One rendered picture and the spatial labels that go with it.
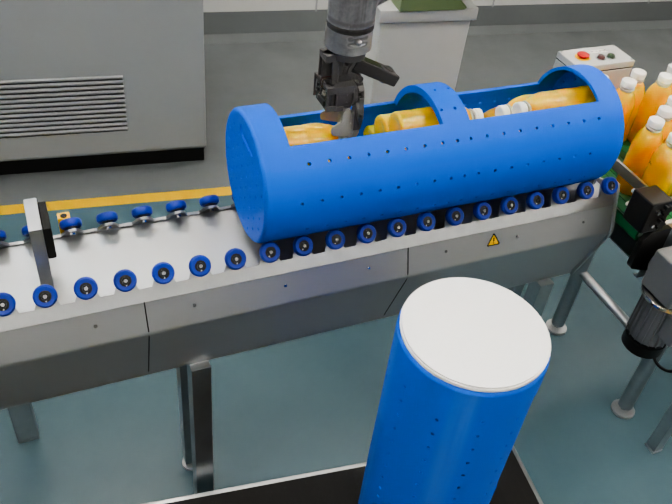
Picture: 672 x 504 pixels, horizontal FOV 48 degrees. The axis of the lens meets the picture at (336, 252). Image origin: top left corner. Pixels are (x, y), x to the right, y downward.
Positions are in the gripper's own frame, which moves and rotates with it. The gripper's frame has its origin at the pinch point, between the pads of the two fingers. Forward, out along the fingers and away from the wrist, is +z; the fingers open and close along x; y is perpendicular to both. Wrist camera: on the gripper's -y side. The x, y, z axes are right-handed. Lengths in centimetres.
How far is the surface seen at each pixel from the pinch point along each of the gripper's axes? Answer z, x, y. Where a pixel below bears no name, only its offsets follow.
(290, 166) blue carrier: -1.8, 9.9, 16.5
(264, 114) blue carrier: -7.1, -1.2, 18.2
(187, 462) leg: 112, -6, 38
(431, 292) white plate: 13.0, 36.5, -3.2
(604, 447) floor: 117, 29, -91
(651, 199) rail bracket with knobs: 17, 21, -72
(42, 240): 10, 4, 63
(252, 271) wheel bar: 23.6, 10.1, 23.9
